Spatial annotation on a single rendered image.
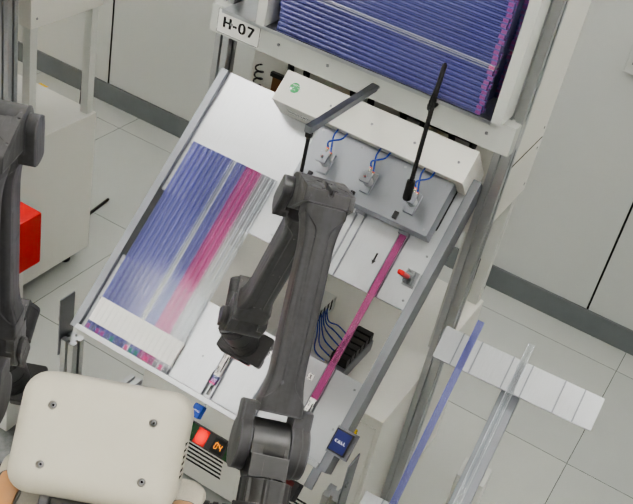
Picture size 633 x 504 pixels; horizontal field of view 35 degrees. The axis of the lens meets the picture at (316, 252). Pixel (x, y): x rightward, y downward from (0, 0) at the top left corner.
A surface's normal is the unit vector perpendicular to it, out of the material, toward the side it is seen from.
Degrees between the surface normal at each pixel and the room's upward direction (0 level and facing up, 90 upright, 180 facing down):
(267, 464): 38
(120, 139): 0
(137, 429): 47
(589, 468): 0
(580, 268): 90
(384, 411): 0
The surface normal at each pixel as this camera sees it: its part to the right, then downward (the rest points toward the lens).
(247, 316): -0.06, 0.80
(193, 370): -0.22, -0.27
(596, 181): -0.50, 0.42
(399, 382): 0.18, -0.80
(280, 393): 0.26, -0.07
